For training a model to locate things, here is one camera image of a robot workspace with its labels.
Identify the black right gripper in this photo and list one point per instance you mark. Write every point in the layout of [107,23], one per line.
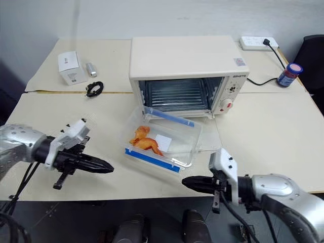
[220,184]

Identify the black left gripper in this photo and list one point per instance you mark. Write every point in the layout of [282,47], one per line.
[66,159]

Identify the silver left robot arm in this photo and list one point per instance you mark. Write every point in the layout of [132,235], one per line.
[17,141]

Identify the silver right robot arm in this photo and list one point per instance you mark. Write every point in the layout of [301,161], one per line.
[286,197]

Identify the clear food container blue clips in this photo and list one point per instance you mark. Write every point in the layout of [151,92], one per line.
[181,149]

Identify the metal oven rack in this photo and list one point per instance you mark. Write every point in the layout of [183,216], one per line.
[176,93]

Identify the small black oven knob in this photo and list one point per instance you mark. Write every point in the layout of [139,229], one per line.
[233,89]

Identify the cream toaster oven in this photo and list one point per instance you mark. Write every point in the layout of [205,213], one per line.
[177,55]

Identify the dark rounded shape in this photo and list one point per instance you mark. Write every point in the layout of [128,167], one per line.
[196,225]
[132,229]

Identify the orange fried chicken piece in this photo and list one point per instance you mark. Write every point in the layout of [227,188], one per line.
[144,141]

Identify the white paper label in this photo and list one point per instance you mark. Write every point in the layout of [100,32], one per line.
[163,143]

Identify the white timer knob red mark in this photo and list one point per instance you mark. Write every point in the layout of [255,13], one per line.
[227,104]

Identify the small silver device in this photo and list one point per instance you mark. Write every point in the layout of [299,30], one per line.
[91,69]

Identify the white cardboard box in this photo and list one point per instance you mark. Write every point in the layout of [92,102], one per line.
[69,65]

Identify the blue jar pink lid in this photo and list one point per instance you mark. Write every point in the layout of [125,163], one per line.
[287,76]

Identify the white power strip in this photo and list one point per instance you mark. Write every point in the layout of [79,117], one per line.
[253,43]

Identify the black power plug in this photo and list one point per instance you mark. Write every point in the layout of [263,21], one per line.
[267,42]

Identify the black chair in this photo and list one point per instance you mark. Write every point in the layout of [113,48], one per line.
[312,63]

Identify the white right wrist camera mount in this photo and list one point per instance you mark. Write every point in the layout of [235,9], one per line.
[226,167]

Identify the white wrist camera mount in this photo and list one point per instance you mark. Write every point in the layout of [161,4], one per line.
[226,167]
[72,134]

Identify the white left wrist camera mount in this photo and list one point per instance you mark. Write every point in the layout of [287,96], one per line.
[72,134]

